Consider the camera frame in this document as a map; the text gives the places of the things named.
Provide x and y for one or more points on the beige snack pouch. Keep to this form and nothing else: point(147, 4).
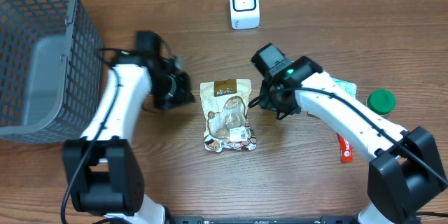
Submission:
point(225, 108)

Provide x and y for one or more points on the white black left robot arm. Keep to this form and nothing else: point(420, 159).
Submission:
point(103, 175)

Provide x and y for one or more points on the white barcode scanner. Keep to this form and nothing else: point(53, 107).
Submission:
point(244, 14)

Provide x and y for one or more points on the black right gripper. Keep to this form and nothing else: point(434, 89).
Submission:
point(270, 99)

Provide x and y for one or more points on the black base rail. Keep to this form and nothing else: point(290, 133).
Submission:
point(201, 220)

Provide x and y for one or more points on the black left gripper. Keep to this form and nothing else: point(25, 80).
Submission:
point(183, 89)

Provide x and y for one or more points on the grey plastic mesh basket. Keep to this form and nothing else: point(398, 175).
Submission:
point(50, 72)

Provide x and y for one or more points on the green lid jar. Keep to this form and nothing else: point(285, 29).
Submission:
point(381, 101)

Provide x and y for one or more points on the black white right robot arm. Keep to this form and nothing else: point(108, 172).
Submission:
point(405, 170)

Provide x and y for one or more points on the teal tissue packet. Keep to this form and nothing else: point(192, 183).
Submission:
point(348, 87)

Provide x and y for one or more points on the red candy bar wrapper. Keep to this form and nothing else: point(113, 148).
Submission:
point(346, 151)

